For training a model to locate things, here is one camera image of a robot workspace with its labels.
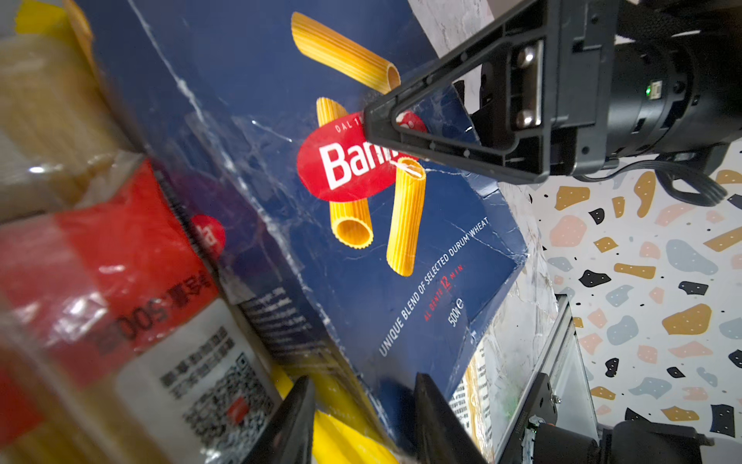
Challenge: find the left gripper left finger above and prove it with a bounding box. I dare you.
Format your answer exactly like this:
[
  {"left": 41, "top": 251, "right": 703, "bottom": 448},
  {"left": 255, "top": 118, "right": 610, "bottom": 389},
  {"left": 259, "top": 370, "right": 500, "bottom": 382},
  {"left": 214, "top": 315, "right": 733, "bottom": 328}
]
[{"left": 243, "top": 376, "right": 316, "bottom": 464}]

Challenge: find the blue Barilla penne box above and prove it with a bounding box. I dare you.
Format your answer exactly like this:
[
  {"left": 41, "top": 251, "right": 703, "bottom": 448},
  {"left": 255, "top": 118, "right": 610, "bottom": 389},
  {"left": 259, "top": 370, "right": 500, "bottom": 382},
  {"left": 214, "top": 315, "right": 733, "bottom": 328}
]
[{"left": 75, "top": 1, "right": 528, "bottom": 454}]

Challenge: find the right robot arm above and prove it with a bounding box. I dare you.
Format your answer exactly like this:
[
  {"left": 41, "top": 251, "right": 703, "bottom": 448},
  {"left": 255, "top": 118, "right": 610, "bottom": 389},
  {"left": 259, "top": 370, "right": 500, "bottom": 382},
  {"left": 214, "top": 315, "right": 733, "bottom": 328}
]
[{"left": 363, "top": 0, "right": 741, "bottom": 207}]

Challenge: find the red-end spaghetti bag right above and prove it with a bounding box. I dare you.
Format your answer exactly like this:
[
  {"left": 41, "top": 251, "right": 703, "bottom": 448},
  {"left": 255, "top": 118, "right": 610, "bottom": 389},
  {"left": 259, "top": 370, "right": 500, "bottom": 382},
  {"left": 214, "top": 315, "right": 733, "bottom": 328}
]
[{"left": 449, "top": 342, "right": 494, "bottom": 462}]

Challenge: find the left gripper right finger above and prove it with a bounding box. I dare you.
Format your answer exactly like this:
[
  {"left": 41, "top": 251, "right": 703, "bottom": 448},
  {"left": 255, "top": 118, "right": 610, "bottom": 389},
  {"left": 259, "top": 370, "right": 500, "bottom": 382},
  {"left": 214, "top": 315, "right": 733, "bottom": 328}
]
[{"left": 414, "top": 373, "right": 487, "bottom": 464}]

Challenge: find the yellow spaghetti bag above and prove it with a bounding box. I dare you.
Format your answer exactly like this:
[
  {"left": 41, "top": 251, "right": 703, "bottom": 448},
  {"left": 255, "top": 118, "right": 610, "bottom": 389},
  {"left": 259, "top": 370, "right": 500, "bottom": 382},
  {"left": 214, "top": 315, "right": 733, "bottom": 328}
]
[
  {"left": 271, "top": 365, "right": 399, "bottom": 464},
  {"left": 1, "top": 1, "right": 142, "bottom": 222}
]

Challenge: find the red-end spaghetti bag centre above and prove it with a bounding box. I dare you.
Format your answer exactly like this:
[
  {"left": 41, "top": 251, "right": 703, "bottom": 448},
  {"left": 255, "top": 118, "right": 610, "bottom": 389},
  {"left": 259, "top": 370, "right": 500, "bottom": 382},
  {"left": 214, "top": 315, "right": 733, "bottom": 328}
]
[{"left": 1, "top": 164, "right": 279, "bottom": 463}]

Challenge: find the red-end spaghetti bag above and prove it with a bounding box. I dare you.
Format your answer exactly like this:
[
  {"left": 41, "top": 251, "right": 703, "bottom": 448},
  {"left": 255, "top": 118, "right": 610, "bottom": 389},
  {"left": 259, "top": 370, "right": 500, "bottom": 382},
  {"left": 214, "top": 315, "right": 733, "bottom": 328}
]
[
  {"left": 449, "top": 342, "right": 494, "bottom": 462},
  {"left": 1, "top": 164, "right": 279, "bottom": 463}
]

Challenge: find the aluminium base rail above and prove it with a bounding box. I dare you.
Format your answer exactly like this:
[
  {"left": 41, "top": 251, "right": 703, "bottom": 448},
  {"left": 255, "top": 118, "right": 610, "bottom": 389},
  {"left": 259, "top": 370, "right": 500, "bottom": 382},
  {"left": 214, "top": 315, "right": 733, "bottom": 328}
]
[{"left": 495, "top": 294, "right": 601, "bottom": 463}]

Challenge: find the yellow spaghetti bag behind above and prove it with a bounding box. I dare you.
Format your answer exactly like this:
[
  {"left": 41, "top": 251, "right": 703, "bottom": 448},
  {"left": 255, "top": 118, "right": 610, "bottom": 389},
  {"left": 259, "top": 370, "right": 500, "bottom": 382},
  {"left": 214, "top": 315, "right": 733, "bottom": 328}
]
[{"left": 1, "top": 1, "right": 142, "bottom": 222}]

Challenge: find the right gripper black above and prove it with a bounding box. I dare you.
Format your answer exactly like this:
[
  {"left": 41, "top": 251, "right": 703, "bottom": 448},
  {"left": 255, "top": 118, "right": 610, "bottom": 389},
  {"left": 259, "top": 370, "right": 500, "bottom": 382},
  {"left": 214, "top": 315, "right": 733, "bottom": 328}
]
[{"left": 363, "top": 1, "right": 619, "bottom": 185}]

